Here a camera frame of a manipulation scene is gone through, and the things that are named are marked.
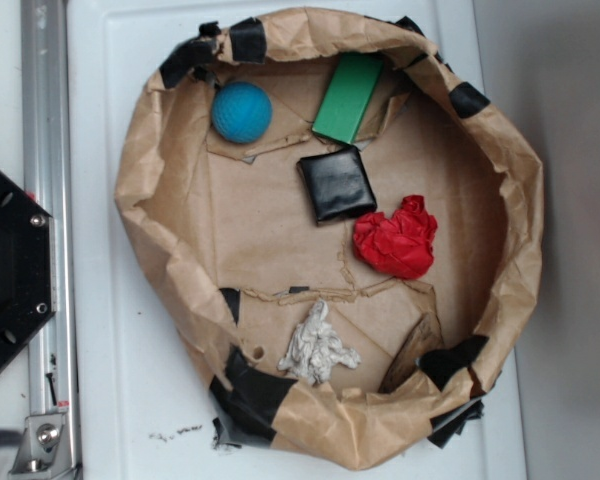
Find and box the red paper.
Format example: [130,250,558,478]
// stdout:
[353,195,438,280]

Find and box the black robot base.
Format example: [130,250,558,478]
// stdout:
[0,171,54,373]

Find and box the crumpled white paper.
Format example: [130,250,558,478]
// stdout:
[277,299,361,385]

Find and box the black square pouch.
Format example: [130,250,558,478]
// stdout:
[296,146,377,224]

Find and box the blue ball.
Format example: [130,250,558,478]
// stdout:
[211,82,273,144]

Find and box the brown paper bag bin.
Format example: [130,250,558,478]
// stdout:
[115,7,544,470]

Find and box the brown wooden piece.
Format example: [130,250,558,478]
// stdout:
[379,312,444,394]

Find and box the green rectangular block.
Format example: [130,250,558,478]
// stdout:
[312,52,384,144]

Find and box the aluminium extrusion rail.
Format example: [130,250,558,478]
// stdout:
[20,1,83,479]

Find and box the metal corner bracket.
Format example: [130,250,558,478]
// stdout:
[8,413,74,479]

